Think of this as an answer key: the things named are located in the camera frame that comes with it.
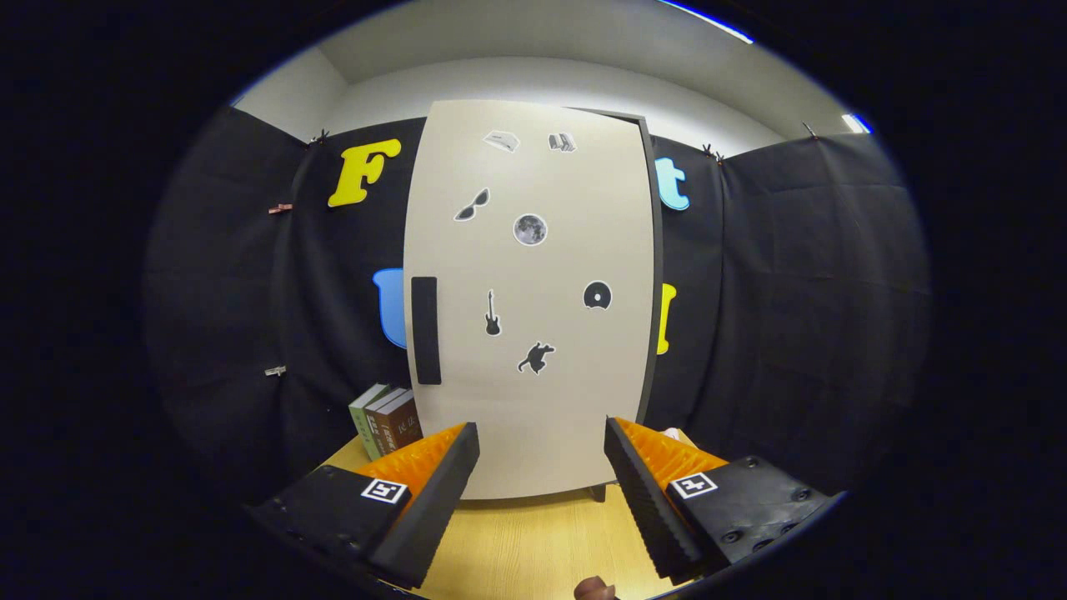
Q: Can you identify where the black backdrop cloth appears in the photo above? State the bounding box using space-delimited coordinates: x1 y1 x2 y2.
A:
142 104 930 501

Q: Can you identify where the long ceiling light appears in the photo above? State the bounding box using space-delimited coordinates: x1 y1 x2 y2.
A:
659 0 755 44

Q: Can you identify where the grey cabinet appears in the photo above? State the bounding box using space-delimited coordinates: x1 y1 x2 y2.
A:
575 107 665 503

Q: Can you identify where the thin brown book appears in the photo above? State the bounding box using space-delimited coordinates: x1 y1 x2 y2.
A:
364 388 409 458

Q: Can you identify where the black door handle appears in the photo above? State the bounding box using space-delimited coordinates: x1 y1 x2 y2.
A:
411 276 442 386

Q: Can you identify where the green book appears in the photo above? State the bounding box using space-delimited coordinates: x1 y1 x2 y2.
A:
348 383 390 461

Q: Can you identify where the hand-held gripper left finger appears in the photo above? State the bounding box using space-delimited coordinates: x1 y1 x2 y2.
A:
248 422 481 591

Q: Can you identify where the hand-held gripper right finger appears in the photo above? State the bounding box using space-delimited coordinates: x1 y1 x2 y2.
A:
604 417 839 584

